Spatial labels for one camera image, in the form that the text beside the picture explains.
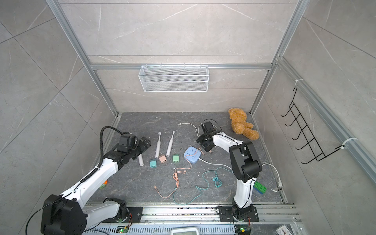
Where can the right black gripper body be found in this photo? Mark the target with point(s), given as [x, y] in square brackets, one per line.
[203, 140]

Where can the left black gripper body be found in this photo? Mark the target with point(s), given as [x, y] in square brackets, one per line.
[136, 151]

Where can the teal charger plug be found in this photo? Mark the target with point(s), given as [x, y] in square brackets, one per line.
[153, 163]

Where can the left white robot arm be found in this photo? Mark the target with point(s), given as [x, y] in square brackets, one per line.
[65, 214]

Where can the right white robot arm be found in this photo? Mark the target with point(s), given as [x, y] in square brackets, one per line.
[245, 164]

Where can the middle white electric toothbrush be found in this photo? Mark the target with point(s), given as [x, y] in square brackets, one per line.
[157, 151]

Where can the white electric toothbrush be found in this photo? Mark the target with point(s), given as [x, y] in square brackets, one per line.
[157, 151]
[169, 148]
[141, 161]

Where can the left white electric toothbrush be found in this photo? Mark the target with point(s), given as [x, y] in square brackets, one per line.
[141, 161]

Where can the right white electric toothbrush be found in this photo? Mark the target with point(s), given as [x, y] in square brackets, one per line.
[169, 148]

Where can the blue power strip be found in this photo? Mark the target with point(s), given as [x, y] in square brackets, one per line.
[192, 154]

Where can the pink charger plug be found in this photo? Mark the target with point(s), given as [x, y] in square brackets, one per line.
[163, 159]

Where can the green charger plug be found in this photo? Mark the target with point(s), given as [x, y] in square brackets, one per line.
[175, 158]

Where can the brown teddy bear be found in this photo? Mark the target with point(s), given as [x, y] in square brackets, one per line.
[240, 125]

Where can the orange green small toy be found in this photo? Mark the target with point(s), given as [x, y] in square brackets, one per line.
[104, 185]

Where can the green toy brick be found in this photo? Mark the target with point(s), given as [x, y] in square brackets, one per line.
[260, 187]

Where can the white wire mesh basket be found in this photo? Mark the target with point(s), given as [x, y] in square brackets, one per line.
[174, 78]

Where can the black wire hook rack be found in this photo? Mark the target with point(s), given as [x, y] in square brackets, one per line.
[306, 133]

